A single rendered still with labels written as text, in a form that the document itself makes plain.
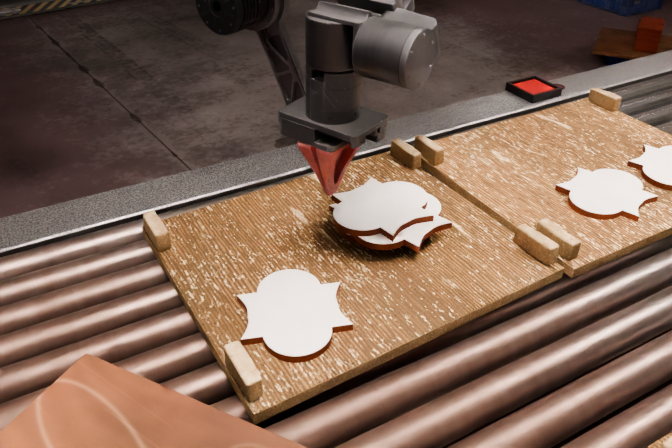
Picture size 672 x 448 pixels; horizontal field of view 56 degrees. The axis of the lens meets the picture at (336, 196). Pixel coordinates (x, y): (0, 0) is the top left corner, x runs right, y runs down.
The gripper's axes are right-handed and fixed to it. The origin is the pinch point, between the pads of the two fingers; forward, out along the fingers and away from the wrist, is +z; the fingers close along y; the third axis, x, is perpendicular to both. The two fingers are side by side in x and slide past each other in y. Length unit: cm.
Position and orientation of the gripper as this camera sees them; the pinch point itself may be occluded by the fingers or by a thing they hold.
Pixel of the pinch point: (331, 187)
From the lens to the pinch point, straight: 71.3
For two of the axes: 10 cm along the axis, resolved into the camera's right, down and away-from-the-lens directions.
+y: -8.1, -3.3, 4.9
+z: -0.2, 8.4, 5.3
